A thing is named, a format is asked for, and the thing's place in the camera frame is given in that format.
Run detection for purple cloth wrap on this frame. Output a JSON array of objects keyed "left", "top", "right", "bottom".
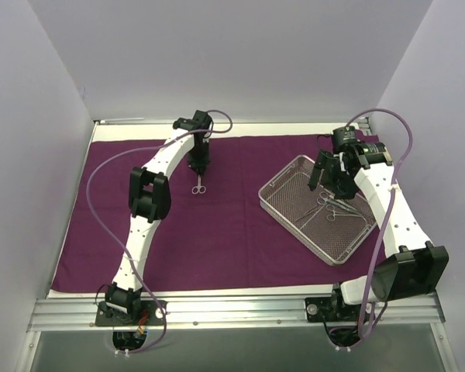
[{"left": 52, "top": 135, "right": 378, "bottom": 293}]

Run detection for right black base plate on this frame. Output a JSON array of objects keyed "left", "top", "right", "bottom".
[{"left": 305, "top": 294, "right": 361, "bottom": 323}]

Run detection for metal mesh instrument tray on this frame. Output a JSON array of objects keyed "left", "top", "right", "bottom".
[{"left": 258, "top": 155, "right": 377, "bottom": 266}]

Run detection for front aluminium rail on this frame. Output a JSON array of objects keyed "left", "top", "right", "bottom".
[{"left": 26, "top": 290, "right": 446, "bottom": 334}]

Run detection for silver surgical forceps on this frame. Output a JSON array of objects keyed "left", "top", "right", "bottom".
[{"left": 325, "top": 205, "right": 363, "bottom": 222}]

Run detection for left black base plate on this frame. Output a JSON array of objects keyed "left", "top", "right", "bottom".
[{"left": 95, "top": 301, "right": 164, "bottom": 327}]

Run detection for thin silver tweezers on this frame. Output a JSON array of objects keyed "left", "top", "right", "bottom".
[{"left": 294, "top": 204, "right": 326, "bottom": 222}]

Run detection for silver surgical scissors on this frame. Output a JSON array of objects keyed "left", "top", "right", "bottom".
[{"left": 317, "top": 191, "right": 353, "bottom": 209}]

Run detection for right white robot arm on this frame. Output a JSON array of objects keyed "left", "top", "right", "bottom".
[{"left": 309, "top": 142, "right": 449, "bottom": 320}]

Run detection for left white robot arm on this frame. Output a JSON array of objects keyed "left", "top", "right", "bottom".
[{"left": 105, "top": 111, "right": 212, "bottom": 325}]

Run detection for back aluminium rail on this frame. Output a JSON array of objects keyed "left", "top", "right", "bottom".
[{"left": 95, "top": 117, "right": 347, "bottom": 125}]

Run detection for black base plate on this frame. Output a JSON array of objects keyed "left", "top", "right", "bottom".
[
  {"left": 95, "top": 301, "right": 164, "bottom": 327},
  {"left": 305, "top": 294, "right": 361, "bottom": 323}
]

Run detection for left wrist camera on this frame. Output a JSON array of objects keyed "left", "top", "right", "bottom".
[{"left": 192, "top": 110, "right": 212, "bottom": 130}]

